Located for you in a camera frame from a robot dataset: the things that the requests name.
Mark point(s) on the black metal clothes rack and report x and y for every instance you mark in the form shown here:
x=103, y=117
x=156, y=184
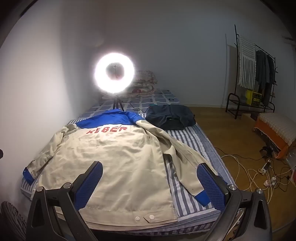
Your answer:
x=236, y=69

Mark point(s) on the dark navy garment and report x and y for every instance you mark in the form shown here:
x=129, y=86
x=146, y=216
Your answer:
x=171, y=115

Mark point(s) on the yellow box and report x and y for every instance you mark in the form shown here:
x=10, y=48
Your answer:
x=253, y=97

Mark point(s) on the bed with striped sheet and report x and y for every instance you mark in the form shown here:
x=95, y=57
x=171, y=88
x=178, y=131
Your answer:
x=182, y=139

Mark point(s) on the stack of folded floral quilts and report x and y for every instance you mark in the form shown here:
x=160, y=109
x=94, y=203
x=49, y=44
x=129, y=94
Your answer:
x=145, y=81

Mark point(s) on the striped hanging towel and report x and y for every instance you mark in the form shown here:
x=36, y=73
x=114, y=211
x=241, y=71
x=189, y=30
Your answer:
x=246, y=64

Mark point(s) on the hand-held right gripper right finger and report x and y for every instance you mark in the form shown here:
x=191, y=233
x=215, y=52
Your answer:
x=211, y=185

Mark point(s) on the beige and blue jacket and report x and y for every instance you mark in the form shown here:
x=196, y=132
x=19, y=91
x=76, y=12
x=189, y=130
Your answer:
x=115, y=157

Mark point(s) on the orange bench with white cover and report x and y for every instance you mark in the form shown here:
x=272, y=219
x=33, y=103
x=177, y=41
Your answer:
x=277, y=127

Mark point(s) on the dark hanging clothes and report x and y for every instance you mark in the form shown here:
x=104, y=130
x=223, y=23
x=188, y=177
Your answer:
x=263, y=74

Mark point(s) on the blue checked bed sheet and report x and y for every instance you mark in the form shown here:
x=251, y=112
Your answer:
x=161, y=96

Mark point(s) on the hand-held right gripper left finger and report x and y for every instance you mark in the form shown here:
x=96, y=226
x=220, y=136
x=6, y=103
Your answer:
x=89, y=185

